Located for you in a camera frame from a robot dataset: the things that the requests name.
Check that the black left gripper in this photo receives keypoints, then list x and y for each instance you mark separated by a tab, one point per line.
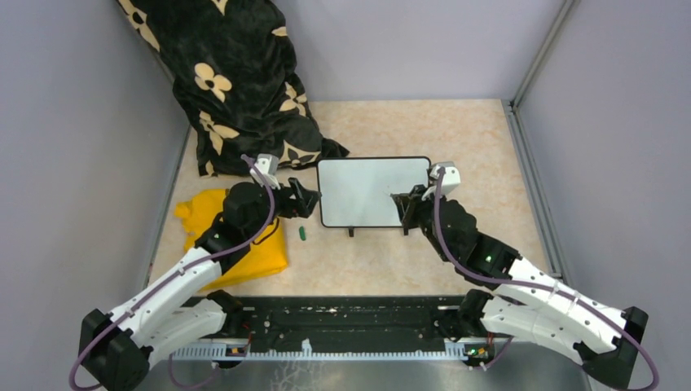
292	208

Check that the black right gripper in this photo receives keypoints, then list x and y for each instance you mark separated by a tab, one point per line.
408	204

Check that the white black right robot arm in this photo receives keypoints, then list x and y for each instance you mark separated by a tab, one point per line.
515	298

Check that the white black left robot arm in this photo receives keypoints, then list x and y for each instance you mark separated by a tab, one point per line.
178	291

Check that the yellow folded cloth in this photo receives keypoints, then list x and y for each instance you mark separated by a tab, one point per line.
267	256

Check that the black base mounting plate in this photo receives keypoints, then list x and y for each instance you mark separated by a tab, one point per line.
355	325

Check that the black floral blanket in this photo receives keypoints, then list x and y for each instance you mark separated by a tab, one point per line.
235	77

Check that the white whiteboard black frame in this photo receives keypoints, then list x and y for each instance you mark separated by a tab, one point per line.
358	192

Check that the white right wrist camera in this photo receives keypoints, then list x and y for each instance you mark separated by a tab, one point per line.
444	177

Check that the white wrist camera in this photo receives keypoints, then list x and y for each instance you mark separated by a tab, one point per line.
444	177
264	170

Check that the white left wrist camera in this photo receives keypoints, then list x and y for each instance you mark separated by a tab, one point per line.
264	170

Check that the white slotted cable duct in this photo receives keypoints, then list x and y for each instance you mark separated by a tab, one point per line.
215	351

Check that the aluminium frame rail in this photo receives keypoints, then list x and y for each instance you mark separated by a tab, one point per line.
229	330

